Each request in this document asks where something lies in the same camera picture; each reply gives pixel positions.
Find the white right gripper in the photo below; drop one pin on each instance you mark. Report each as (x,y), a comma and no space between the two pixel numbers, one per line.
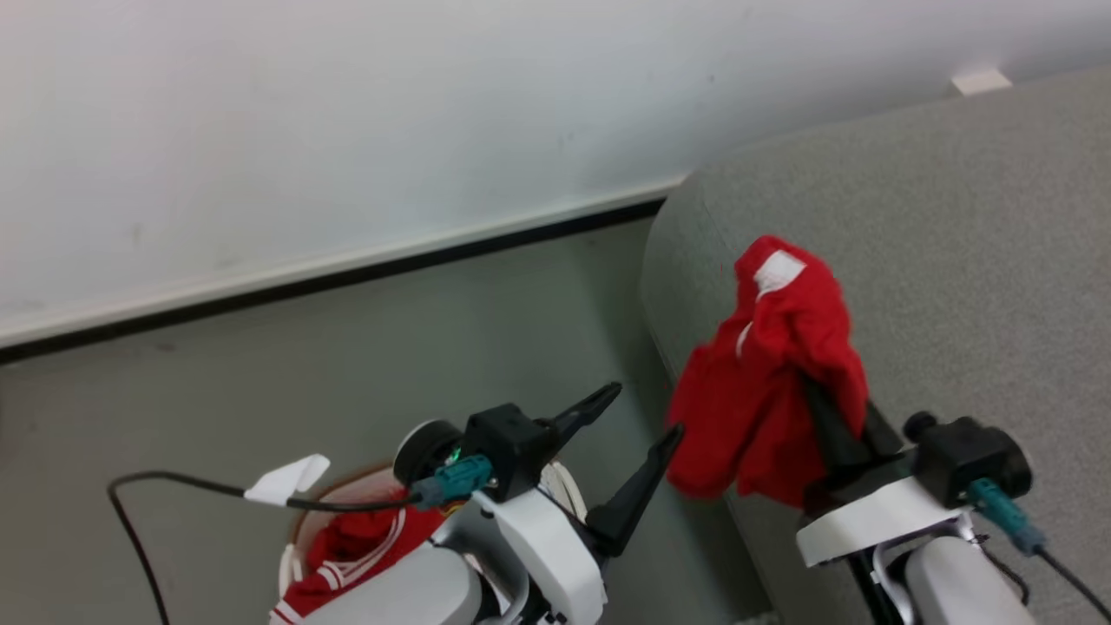
(877,516)

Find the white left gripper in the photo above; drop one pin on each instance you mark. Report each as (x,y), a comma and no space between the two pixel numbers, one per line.
(545,555)

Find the plain red garment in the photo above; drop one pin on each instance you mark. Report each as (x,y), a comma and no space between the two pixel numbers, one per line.
(764,382)

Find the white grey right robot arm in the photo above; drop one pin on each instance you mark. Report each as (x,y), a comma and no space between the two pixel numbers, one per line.
(959,582)

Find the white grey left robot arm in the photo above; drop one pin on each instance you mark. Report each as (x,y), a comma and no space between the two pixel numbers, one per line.
(408,590)

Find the white laundry basket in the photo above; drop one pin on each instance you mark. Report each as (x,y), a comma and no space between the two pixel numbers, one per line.
(564,486)

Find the grey fabric sofa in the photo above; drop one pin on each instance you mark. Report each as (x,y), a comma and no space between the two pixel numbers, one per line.
(955,260)

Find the red garment with white stripes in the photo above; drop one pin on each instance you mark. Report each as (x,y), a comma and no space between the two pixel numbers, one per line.
(356,547)

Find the white and black baseboard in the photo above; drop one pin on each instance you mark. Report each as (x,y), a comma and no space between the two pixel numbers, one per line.
(347,265)

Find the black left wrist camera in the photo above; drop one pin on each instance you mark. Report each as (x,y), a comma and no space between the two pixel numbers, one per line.
(508,443)

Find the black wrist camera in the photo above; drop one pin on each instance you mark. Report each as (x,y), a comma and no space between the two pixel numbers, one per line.
(508,443)
(968,460)

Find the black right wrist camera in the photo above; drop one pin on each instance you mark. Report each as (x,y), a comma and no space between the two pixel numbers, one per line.
(968,460)

